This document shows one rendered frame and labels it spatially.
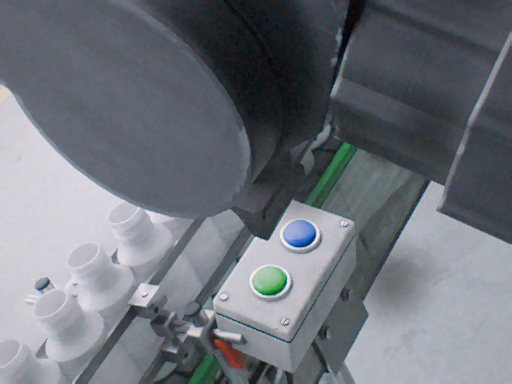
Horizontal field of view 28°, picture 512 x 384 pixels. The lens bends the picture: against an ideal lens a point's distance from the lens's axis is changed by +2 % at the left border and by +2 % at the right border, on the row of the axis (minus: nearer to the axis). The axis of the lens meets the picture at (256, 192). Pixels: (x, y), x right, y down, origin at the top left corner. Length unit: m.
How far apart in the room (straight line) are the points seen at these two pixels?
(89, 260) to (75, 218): 2.28
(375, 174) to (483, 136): 1.07
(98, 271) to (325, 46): 0.76
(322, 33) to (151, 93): 0.05
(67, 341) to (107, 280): 0.07
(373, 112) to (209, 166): 0.05
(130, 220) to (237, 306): 0.15
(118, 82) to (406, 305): 2.20
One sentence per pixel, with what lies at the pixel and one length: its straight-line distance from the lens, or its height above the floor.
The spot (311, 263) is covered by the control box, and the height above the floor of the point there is 1.10.
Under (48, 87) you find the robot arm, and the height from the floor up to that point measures 1.59.
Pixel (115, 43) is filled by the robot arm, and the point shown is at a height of 1.60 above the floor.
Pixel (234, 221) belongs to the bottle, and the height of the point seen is 1.06.
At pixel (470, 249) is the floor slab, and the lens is 2.52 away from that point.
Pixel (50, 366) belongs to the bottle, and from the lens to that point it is 0.97.
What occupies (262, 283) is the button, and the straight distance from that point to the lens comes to 0.92.
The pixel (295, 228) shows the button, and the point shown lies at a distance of 0.95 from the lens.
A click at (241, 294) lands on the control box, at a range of 0.92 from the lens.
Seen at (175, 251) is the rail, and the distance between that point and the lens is 1.02.
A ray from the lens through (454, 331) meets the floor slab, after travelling 2.35.
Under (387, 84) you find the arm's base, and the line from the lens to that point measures 0.24.
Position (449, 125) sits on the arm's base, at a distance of 0.24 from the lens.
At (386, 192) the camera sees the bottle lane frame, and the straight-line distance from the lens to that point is 1.32.
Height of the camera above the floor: 1.71
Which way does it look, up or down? 35 degrees down
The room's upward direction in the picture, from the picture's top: 28 degrees counter-clockwise
